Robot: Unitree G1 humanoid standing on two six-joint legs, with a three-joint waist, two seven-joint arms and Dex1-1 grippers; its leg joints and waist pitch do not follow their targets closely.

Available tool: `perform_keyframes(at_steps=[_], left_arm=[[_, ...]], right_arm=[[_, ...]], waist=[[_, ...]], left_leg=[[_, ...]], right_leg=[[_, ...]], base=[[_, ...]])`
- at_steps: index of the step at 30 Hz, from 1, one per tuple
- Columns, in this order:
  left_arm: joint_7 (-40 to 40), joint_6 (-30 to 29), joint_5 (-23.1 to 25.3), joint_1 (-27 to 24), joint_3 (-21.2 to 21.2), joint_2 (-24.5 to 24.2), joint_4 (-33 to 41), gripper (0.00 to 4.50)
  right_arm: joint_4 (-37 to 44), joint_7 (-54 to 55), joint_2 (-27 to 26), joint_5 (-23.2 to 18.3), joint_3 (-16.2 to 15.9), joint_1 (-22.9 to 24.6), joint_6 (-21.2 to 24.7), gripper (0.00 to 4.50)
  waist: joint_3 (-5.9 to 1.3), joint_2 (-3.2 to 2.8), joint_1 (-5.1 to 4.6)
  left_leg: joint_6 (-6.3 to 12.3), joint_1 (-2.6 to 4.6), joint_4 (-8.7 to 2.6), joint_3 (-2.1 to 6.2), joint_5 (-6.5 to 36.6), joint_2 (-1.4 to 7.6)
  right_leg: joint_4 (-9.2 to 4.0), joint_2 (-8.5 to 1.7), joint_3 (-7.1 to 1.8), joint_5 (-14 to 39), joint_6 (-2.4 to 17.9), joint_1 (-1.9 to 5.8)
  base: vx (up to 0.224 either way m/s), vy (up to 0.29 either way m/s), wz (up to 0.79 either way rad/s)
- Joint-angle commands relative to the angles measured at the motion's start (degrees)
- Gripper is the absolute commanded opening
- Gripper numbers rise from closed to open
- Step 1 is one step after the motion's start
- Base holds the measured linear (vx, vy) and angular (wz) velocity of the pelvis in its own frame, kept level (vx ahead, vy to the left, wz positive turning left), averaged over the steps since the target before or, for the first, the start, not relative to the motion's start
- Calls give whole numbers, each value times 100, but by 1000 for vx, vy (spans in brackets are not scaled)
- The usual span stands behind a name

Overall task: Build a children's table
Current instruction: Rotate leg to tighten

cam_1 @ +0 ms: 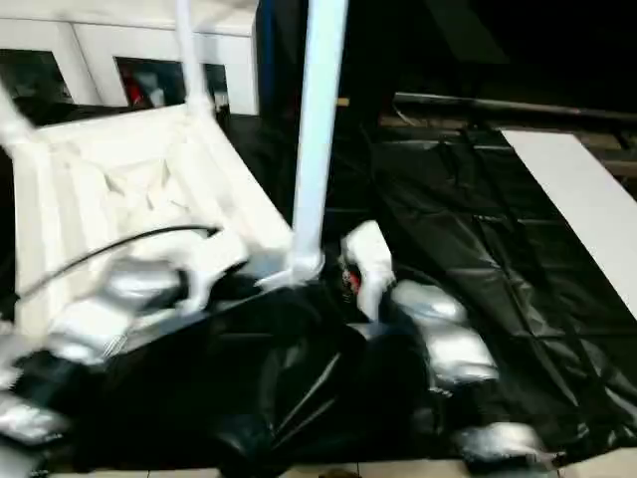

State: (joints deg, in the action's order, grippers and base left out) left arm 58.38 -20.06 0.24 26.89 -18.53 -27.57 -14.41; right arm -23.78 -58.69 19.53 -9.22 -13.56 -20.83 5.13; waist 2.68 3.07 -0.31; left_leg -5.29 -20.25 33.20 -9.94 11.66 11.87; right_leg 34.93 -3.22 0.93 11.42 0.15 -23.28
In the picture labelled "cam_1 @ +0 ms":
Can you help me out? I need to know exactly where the white plastic table leg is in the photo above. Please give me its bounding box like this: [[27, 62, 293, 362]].
[[287, 0, 350, 286], [0, 79, 40, 150], [173, 0, 219, 117], [0, 318, 29, 389]]

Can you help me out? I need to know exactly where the white plastic table top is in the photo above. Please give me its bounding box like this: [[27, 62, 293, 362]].
[[9, 99, 327, 350]]

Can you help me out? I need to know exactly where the white glass-door cabinet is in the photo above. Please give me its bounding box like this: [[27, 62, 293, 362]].
[[0, 9, 260, 116]]

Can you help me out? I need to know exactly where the black table mat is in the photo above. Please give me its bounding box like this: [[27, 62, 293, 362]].
[[0, 107, 637, 472]]

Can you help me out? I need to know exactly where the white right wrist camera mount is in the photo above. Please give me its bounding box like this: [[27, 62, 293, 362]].
[[340, 221, 398, 318]]

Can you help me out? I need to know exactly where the long black pole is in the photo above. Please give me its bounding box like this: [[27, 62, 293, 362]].
[[392, 92, 637, 120]]

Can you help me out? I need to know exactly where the white flat board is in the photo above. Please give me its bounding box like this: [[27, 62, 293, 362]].
[[500, 127, 637, 320]]

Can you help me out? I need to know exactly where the red white bottle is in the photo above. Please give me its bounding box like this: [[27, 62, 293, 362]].
[[126, 72, 145, 107]]

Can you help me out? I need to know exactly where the black fabric covered furniture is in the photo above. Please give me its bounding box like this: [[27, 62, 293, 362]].
[[253, 0, 637, 109]]

